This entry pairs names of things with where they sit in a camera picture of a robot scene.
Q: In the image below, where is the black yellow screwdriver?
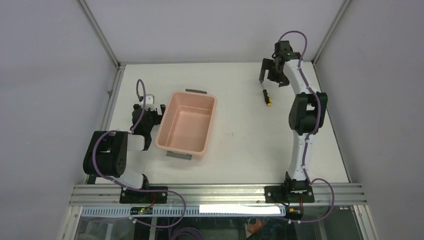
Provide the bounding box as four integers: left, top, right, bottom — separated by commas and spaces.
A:
260, 83, 272, 107

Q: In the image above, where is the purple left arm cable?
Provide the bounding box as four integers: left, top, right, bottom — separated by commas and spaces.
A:
92, 79, 187, 229

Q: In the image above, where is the white slotted cable duct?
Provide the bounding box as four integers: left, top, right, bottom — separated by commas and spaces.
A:
81, 204, 286, 218

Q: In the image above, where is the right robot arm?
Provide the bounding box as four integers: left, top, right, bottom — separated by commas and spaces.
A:
258, 40, 328, 206

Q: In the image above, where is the pink plastic bin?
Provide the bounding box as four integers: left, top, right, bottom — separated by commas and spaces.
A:
155, 89, 218, 160

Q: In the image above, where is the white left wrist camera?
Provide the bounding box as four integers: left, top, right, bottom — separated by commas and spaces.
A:
144, 94, 156, 111

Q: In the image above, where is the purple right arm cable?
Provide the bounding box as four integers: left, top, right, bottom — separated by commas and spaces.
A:
271, 30, 335, 224

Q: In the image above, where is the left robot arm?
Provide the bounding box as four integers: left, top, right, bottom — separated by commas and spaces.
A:
83, 104, 168, 205

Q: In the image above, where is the aluminium frame rail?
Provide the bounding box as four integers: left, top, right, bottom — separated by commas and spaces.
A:
69, 183, 367, 207

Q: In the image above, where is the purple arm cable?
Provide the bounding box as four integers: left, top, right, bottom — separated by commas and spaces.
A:
271, 30, 335, 224
92, 79, 187, 229

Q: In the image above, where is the orange object below table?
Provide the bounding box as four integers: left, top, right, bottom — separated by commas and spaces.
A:
246, 217, 268, 235

